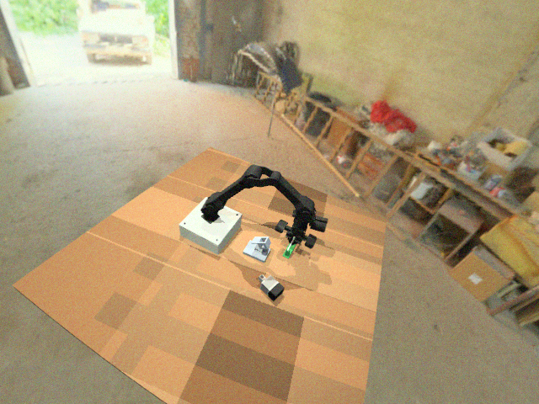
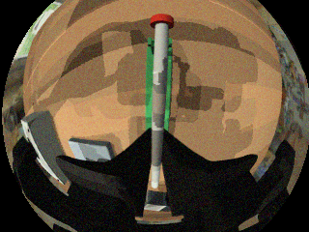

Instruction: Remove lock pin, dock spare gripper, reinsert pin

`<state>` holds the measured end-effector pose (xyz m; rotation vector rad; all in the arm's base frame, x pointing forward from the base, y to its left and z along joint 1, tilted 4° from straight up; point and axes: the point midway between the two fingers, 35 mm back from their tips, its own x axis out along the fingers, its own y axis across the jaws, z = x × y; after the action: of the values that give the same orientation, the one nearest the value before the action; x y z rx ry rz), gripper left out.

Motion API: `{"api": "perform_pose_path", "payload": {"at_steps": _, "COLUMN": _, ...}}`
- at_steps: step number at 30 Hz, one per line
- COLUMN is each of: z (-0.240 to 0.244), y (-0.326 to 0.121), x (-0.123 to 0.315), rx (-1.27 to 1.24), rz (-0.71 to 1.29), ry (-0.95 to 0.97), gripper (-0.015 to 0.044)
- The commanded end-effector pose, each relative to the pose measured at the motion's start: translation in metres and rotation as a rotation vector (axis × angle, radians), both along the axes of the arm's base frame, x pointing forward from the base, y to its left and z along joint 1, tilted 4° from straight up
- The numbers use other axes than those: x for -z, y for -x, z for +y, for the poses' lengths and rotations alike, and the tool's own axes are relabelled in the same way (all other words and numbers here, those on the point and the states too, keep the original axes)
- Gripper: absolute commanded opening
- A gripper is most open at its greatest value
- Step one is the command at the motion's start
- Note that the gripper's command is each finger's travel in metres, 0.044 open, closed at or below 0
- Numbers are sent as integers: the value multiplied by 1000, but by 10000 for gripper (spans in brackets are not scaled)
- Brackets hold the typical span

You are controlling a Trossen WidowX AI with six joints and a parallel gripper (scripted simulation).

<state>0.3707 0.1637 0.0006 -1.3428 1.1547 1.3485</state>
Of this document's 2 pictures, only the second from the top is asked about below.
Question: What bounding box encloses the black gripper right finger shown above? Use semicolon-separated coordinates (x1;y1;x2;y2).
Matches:
161;129;258;217

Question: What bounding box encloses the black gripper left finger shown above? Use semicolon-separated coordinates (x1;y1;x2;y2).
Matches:
56;128;152;218

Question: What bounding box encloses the grey pin with red head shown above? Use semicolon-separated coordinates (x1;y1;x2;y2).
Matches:
150;14;174;189

